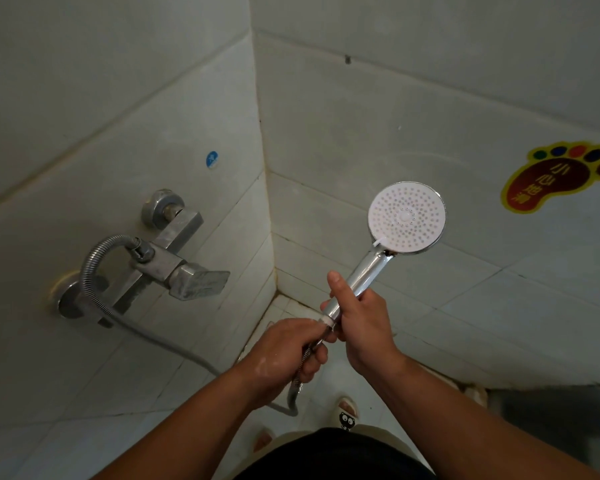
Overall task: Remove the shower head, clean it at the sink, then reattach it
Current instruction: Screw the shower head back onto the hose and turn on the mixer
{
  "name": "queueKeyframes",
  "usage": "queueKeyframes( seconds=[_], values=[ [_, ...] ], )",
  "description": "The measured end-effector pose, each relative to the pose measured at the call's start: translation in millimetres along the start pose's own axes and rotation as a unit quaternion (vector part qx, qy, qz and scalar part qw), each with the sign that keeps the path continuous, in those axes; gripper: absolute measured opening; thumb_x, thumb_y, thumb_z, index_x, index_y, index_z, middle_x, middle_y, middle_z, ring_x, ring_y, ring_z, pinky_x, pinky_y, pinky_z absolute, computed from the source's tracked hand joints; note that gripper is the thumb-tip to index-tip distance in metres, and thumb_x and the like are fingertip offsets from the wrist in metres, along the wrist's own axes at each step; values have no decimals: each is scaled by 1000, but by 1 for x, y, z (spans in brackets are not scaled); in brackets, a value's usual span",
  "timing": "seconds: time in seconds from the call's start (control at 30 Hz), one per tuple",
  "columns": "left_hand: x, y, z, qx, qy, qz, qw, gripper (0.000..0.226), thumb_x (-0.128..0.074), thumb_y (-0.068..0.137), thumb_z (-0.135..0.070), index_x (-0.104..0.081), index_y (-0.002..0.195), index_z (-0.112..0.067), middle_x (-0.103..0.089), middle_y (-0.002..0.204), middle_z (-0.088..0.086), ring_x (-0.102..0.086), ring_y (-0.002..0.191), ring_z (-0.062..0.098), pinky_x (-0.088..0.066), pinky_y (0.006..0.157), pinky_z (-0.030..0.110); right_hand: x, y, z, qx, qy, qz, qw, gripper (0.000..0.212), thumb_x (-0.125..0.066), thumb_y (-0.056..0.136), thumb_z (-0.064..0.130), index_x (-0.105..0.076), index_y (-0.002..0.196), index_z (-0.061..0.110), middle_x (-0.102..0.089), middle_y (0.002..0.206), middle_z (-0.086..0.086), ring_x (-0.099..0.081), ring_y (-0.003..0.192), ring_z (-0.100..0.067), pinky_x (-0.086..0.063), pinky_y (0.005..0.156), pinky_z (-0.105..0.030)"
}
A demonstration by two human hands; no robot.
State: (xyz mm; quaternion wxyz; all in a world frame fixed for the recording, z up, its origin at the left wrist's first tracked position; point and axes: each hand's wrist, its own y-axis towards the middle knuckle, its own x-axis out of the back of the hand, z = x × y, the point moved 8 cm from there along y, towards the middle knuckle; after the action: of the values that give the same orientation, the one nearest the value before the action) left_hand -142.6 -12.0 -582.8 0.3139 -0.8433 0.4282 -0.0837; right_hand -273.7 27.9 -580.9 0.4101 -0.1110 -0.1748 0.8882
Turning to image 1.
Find person's right hand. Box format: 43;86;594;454
321;271;409;378

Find metal shower hose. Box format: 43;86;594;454
79;234;331;418

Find chrome shower mixer tap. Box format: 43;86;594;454
55;188;231;328

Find chrome shower head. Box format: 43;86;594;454
319;181;447;328

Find person's left hand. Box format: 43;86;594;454
237;318;339;411

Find person's right forearm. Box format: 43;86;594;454
372;355;600;480

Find person's left forearm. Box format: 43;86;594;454
92;364;266;480

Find black shirt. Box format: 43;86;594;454
235;427;433;480

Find red yellow foot-shaped sticker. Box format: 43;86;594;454
499;141;600;215

